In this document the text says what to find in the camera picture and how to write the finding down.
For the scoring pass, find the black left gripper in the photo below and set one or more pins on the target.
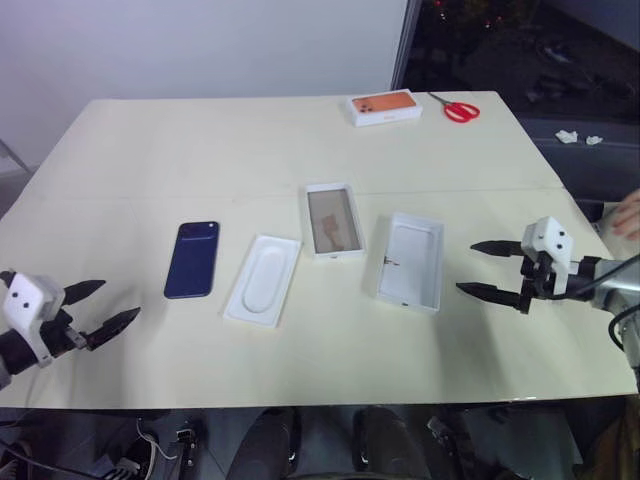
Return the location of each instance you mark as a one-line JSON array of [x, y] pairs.
[[62, 335]]

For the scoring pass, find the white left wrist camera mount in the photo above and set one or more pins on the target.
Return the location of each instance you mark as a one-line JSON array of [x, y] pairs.
[[27, 300]]

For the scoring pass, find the sealed orange phone box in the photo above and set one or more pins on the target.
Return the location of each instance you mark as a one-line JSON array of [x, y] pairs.
[[384, 107]]

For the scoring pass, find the bare person hand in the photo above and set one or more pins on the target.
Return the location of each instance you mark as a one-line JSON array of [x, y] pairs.
[[630, 212]]

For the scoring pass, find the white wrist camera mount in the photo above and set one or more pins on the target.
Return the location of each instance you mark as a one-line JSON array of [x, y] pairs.
[[547, 237], [27, 300]]

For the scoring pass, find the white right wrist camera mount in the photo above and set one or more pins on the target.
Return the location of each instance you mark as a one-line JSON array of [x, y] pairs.
[[547, 237]]

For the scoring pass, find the crumpled white paper scrap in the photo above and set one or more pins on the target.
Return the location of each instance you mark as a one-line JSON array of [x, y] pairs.
[[566, 135], [593, 140]]

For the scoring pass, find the dark blue smartphone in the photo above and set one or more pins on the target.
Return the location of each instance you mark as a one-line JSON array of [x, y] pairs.
[[192, 260]]

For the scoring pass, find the dark grey bench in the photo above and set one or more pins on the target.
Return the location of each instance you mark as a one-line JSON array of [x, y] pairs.
[[590, 165]]

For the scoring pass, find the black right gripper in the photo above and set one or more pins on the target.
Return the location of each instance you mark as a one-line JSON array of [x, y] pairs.
[[526, 295]]

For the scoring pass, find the white box lid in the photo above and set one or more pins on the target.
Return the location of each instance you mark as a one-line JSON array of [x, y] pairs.
[[411, 265]]

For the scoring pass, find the grey window frame post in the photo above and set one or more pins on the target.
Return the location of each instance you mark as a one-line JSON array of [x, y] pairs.
[[404, 45]]

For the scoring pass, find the white box bottom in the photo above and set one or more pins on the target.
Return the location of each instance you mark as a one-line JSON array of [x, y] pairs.
[[334, 222]]

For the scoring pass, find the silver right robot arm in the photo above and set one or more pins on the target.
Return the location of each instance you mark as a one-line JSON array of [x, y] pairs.
[[617, 285]]

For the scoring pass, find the white phone tray insert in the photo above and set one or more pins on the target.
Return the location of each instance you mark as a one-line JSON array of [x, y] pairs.
[[262, 282]]

